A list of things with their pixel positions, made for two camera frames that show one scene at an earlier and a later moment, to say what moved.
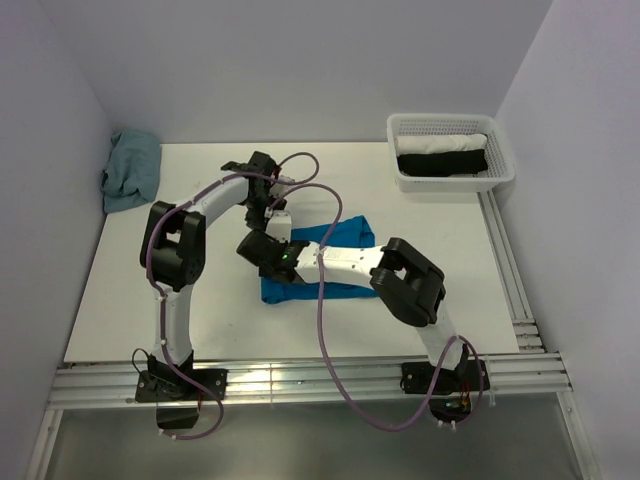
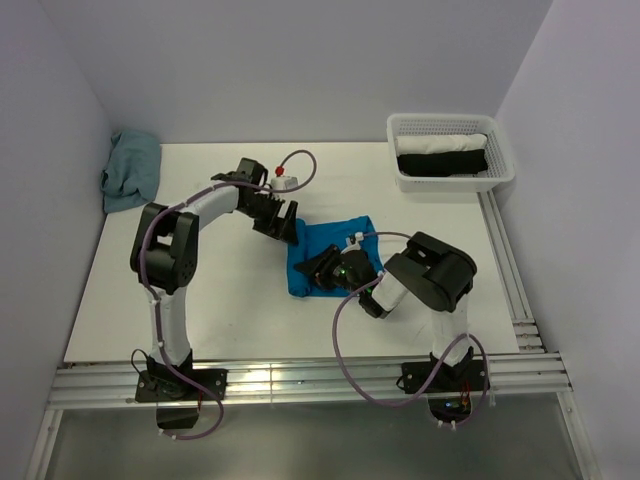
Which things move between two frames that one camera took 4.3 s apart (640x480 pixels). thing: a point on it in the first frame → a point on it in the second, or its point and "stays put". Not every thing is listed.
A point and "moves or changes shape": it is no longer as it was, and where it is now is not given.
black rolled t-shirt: [443, 163] stays put
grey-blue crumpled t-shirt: [131, 175] stays put
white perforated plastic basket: [448, 152] stays put
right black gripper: [273, 240] → [317, 268]
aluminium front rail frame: [102, 386] stays put
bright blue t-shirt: [351, 231] moves or changes shape
